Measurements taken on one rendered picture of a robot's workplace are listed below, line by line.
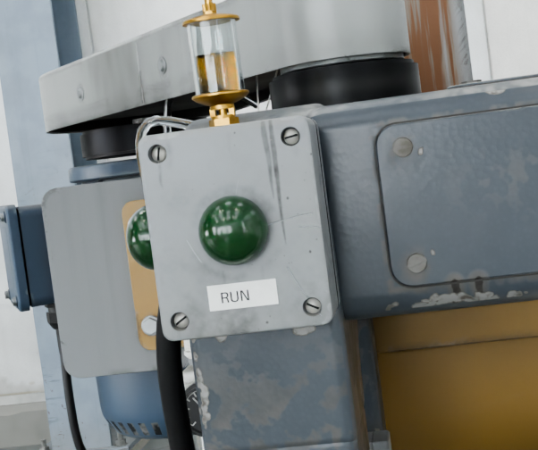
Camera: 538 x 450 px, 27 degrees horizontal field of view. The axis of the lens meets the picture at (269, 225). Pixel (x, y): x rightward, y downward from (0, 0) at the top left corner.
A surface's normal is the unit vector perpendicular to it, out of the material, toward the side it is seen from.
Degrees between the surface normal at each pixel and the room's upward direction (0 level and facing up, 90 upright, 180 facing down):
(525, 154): 90
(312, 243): 90
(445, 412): 90
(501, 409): 90
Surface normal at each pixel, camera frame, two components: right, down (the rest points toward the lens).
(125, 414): -0.56, 0.19
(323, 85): -0.36, 0.10
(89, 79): -0.85, 0.14
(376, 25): 0.48, -0.02
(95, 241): -0.13, 0.07
